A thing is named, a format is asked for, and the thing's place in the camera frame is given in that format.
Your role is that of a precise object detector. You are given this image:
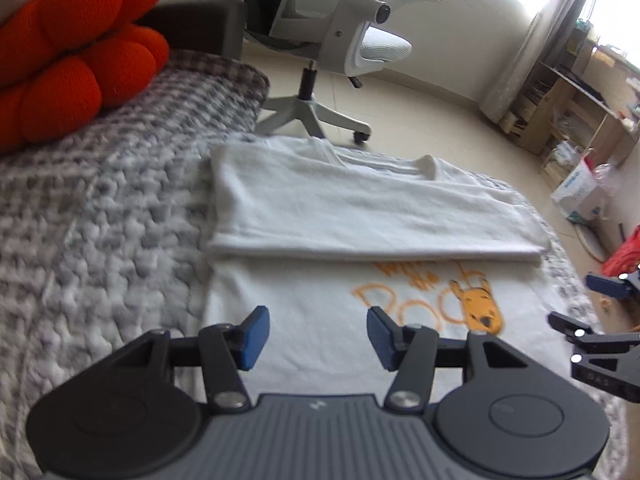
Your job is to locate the white t-shirt with orange print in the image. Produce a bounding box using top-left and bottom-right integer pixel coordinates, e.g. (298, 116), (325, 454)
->
(202, 135), (573, 401)

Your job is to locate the grey curtain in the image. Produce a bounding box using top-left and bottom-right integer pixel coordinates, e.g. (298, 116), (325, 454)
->
(479, 0), (601, 124)

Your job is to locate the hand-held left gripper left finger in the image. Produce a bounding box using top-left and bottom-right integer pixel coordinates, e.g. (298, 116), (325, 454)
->
(107, 305), (272, 413)

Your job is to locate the white round stand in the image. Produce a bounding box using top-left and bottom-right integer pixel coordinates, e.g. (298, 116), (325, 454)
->
(575, 222), (609, 264)

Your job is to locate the wooden shelf unit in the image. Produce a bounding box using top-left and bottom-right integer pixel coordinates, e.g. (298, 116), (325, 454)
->
(500, 25), (640, 186)

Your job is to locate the white paper bag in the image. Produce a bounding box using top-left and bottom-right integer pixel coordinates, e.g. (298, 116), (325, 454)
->
(550, 155), (609, 221)

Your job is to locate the grey quilted blanket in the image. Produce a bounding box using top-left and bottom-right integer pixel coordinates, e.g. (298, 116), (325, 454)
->
(0, 125), (631, 480)

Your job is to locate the clear plastic bag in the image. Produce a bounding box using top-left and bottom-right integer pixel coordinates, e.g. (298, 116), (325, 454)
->
(592, 162), (619, 187)

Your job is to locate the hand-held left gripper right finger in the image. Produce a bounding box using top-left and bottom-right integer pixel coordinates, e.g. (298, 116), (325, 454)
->
(366, 306), (531, 413)

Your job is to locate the dark grey sofa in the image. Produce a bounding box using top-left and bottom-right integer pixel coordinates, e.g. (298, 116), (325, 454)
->
(137, 0), (248, 58)

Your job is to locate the red cloth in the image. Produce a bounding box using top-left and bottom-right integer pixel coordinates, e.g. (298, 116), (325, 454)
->
(600, 225), (640, 277)

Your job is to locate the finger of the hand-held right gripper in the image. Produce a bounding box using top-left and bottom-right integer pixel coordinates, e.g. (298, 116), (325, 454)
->
(586, 270), (640, 301)
(548, 311), (640, 357)

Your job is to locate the white office chair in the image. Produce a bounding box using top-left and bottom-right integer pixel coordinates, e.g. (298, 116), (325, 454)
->
(242, 0), (443, 144)

